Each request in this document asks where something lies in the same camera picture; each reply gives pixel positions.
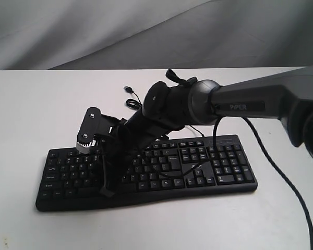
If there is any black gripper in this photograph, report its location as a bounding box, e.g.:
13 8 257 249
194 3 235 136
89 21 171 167
99 122 141 197

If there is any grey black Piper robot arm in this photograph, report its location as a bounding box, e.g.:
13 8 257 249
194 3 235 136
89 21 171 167
100 66 313 197

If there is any black computer keyboard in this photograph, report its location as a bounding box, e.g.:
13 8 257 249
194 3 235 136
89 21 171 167
35 135 258 212

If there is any grey backdrop cloth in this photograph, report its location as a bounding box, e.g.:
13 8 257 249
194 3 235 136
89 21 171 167
0 1 313 70

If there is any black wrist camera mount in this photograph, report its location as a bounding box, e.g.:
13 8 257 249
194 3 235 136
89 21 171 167
76 107 120 154

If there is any black USB cable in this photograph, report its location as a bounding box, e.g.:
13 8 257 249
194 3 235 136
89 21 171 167
123 85 144 109

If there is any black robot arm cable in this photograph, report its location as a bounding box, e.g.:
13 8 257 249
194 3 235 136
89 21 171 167
159 117 313 250

